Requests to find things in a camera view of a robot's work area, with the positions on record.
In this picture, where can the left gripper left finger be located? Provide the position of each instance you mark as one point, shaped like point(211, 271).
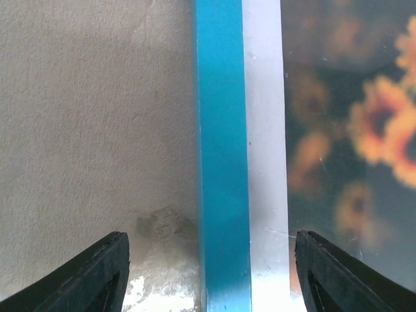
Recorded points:
point(94, 280)

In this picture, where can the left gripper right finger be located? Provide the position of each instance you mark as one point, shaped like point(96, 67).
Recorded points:
point(333, 280)

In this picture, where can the teal wooden picture frame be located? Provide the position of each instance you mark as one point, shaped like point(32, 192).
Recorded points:
point(243, 224)

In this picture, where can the sunflower photo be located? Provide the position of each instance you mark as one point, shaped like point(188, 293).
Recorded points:
point(349, 80)

